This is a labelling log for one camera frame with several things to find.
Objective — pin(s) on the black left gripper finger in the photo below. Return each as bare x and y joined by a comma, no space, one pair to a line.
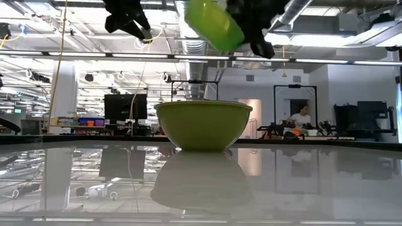
113,24
138,30

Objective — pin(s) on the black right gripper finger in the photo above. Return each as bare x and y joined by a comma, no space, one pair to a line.
264,49

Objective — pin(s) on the green plastic cup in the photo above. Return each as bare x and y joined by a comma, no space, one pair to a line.
213,23

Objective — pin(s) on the black robot arm on bench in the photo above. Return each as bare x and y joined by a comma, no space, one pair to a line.
271,128

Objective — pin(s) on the black computer monitor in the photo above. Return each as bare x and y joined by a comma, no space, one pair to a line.
125,107

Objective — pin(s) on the person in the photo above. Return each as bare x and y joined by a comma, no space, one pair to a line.
300,120

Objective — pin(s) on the white pillar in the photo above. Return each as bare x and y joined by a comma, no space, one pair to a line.
64,94

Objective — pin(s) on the olive green plastic bowl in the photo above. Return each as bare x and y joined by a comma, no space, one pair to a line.
203,125

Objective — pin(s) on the black equipment cart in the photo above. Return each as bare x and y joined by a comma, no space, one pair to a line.
364,117

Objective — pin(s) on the tall black metal frame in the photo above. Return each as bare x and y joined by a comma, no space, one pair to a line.
295,86

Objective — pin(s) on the silver ventilation duct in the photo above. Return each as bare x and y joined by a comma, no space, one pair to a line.
196,62

